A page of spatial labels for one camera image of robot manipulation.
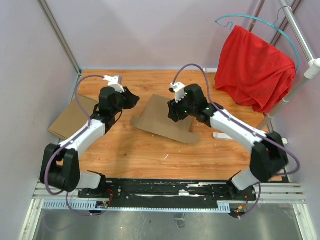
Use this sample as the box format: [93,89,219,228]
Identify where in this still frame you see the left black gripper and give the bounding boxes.
[111,86,141,116]

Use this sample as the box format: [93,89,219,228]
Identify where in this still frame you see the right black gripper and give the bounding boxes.
[167,93,197,123]

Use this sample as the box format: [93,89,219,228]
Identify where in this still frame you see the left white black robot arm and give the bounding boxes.
[39,86,140,196]

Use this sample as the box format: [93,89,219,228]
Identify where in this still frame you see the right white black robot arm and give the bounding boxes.
[168,82,289,200]

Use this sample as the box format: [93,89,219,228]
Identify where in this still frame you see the folded brown cardboard box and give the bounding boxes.
[48,94,98,140]

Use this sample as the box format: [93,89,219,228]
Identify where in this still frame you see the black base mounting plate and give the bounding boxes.
[78,178,257,208]

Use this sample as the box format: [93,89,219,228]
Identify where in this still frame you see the red cloth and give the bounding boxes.
[214,25,296,114]

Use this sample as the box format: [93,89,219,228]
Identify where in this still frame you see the teal clothes hanger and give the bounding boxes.
[214,14,301,73]

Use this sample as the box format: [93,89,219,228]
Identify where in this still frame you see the white clothes rack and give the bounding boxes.
[215,0,320,130]

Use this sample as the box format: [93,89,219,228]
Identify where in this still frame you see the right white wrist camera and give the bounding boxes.
[169,82,186,103]

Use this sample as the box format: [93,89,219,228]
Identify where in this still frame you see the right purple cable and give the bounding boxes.
[172,63,301,216]

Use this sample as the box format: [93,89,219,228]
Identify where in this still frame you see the purple cable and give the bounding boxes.
[44,74,108,217]
[172,63,301,216]

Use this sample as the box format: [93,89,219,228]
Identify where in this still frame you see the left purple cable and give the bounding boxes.
[44,74,108,217]

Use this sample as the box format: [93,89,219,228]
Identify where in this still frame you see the grey slotted cable duct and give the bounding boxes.
[42,200,231,214]

